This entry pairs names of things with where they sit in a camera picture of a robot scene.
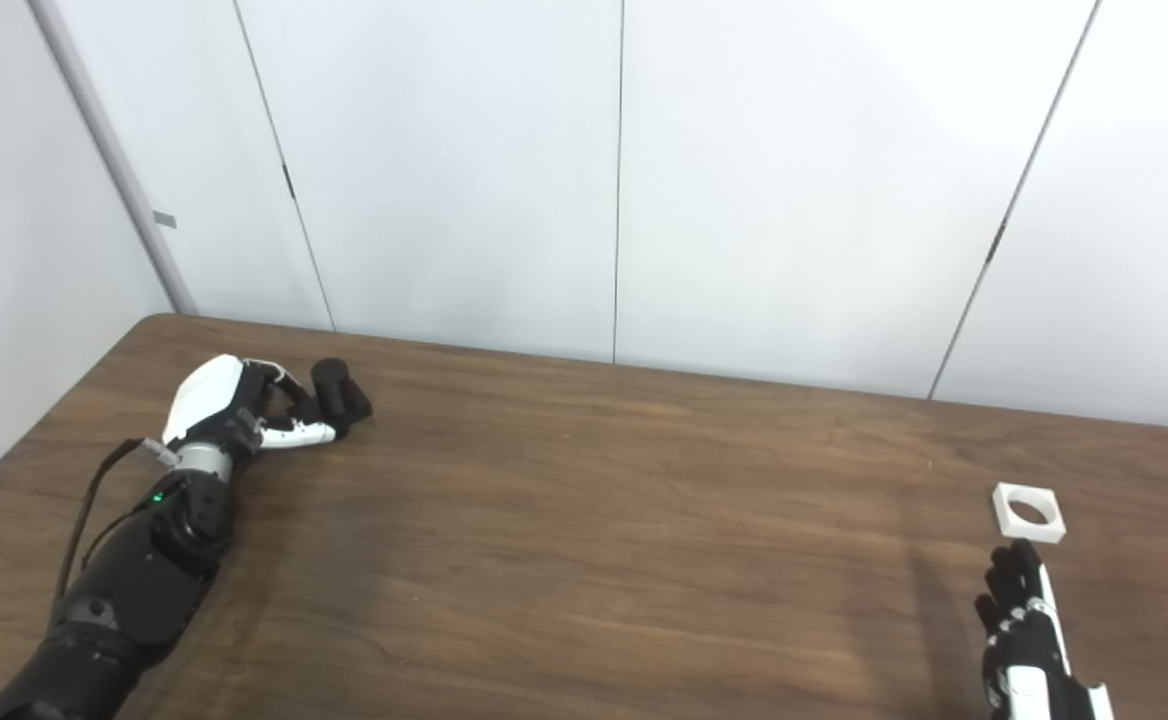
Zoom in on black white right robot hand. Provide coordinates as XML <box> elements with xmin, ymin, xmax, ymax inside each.
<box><xmin>975</xmin><ymin>540</ymin><xmax>1115</xmax><ymax>720</ymax></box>

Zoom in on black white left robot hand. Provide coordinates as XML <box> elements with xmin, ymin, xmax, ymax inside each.
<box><xmin>162</xmin><ymin>354</ymin><xmax>340</xmax><ymax>464</ymax></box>

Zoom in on black peg with square base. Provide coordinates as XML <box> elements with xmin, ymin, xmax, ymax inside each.
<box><xmin>296</xmin><ymin>358</ymin><xmax>374</xmax><ymax>441</ymax></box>

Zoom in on white square piece with hole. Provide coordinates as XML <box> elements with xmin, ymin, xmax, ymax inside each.
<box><xmin>991</xmin><ymin>483</ymin><xmax>1067</xmax><ymax>544</ymax></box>

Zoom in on grey corner pole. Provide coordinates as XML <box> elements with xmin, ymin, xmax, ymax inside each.
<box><xmin>29</xmin><ymin>0</ymin><xmax>200</xmax><ymax>316</ymax></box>

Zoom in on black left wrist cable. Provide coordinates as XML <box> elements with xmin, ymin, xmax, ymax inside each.
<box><xmin>54</xmin><ymin>437</ymin><xmax>180</xmax><ymax>601</ymax></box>

